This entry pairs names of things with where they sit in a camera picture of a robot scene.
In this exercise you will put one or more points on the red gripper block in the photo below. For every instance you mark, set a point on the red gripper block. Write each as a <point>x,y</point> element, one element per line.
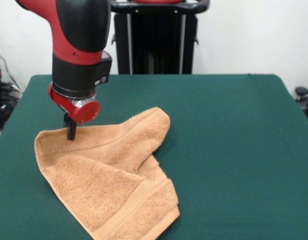
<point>86,113</point>

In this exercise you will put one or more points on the tan terry towel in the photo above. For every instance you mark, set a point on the tan terry towel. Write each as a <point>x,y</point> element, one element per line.
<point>106,175</point>

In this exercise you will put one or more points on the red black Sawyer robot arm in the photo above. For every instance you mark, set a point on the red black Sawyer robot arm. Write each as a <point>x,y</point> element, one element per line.
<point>78,37</point>

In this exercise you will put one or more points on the red robot base joint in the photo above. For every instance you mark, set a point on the red robot base joint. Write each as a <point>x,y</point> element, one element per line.
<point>158,1</point>

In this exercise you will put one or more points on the dark green table cloth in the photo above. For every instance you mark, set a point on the dark green table cloth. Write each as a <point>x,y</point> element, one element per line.
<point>231,150</point>

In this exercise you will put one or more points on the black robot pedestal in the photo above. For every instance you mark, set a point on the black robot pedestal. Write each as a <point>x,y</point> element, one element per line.
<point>156,45</point>

